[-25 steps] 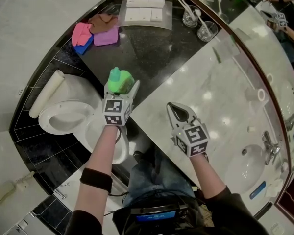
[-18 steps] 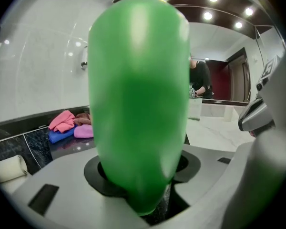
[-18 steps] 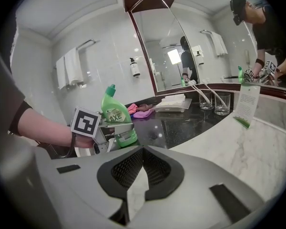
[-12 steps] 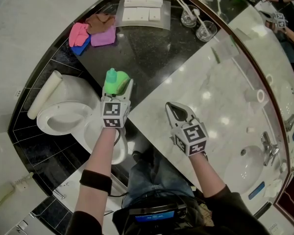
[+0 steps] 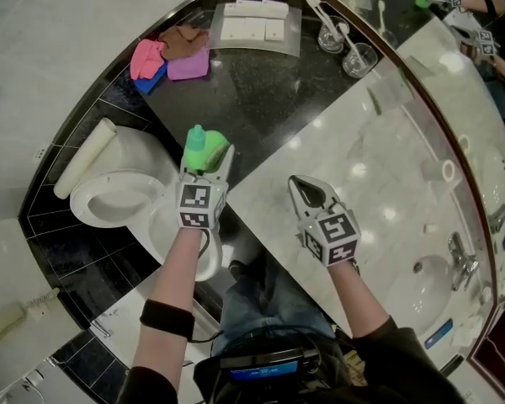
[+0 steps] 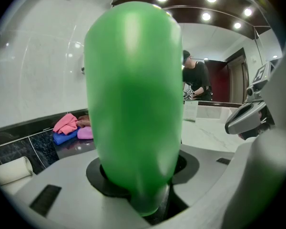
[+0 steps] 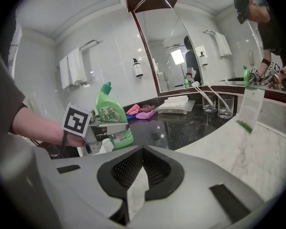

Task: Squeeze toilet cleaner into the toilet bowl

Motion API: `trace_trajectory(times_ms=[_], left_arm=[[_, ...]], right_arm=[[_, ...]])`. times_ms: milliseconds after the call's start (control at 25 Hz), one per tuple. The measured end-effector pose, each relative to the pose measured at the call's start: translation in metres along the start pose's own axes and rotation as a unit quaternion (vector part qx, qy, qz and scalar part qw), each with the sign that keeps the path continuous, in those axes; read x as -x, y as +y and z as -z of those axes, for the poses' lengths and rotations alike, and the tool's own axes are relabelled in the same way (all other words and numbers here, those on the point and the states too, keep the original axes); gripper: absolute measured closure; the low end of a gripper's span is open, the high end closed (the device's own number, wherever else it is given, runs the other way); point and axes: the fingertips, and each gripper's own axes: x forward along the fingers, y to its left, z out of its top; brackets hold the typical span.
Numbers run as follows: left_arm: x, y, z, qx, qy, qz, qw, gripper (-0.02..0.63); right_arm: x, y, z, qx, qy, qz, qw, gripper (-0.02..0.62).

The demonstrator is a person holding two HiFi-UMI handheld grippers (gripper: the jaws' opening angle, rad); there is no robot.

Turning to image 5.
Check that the person's dark shoe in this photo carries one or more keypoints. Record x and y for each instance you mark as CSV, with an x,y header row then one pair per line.
x,y
237,269

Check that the white washbasin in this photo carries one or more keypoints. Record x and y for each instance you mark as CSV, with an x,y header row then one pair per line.
x,y
433,293

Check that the group of white amenity boxes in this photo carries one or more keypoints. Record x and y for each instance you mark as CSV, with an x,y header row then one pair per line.
x,y
252,28

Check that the blue rectangular sponge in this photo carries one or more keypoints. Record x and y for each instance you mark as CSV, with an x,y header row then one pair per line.
x,y
438,334

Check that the pink cloth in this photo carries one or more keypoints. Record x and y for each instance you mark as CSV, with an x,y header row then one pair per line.
x,y
145,57

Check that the chrome basin faucet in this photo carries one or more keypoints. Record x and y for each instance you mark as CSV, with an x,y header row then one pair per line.
x,y
463,259

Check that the blue cloth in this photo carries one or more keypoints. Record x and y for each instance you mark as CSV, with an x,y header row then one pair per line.
x,y
147,84

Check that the black chest-mounted device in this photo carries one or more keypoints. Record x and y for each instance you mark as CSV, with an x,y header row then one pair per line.
x,y
265,364

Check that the clear acrylic tray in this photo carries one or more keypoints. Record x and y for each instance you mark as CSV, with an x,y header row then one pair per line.
x,y
294,36

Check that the green cleaner bottle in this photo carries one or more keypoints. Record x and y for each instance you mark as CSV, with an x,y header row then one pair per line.
x,y
212,150

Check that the beige wall telephone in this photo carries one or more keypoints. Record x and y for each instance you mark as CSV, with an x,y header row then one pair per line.
x,y
4,320

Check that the wood-framed mirror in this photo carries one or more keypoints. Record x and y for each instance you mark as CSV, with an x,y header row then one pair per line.
x,y
446,78

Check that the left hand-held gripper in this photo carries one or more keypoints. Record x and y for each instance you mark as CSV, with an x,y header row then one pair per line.
x,y
195,208

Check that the person's blue jeans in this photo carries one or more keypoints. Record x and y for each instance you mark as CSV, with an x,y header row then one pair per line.
x,y
273,305

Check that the person's left forearm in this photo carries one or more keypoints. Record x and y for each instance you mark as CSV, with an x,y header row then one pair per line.
x,y
172,276

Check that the white wall socket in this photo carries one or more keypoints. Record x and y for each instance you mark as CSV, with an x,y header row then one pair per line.
x,y
40,152

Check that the white toilet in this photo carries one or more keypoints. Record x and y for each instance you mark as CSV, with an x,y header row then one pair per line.
x,y
134,162

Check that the person's right forearm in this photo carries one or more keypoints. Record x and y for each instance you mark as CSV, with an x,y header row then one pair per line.
x,y
357,297

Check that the clear glass tumbler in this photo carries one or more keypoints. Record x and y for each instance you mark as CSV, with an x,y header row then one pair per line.
x,y
332,40
359,63

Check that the person's black top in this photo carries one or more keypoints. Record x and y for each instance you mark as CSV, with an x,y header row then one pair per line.
x,y
387,373

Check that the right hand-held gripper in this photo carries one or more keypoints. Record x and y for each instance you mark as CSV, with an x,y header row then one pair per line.
x,y
334,238

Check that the white wrapped toothbrush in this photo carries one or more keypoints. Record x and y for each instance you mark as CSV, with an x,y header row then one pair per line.
x,y
347,36
320,11

